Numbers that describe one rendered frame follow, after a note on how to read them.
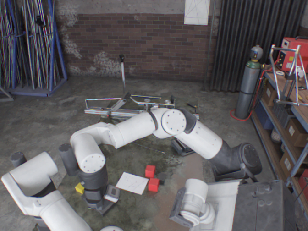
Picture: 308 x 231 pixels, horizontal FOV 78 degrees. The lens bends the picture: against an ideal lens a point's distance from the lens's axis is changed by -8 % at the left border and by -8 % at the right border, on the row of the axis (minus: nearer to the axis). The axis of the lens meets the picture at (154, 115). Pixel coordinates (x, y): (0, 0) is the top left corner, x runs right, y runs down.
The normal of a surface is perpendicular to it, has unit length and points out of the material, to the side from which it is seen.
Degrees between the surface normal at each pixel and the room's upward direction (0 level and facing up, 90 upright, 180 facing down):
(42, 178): 90
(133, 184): 0
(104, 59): 90
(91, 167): 90
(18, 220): 0
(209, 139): 47
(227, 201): 41
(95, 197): 90
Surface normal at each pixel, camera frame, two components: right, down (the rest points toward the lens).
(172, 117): 0.34, -0.21
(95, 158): 0.54, 0.47
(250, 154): 0.46, -0.40
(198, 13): -0.15, 0.55
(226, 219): -0.65, -0.68
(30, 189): 0.78, 0.35
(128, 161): 0.00, -0.83
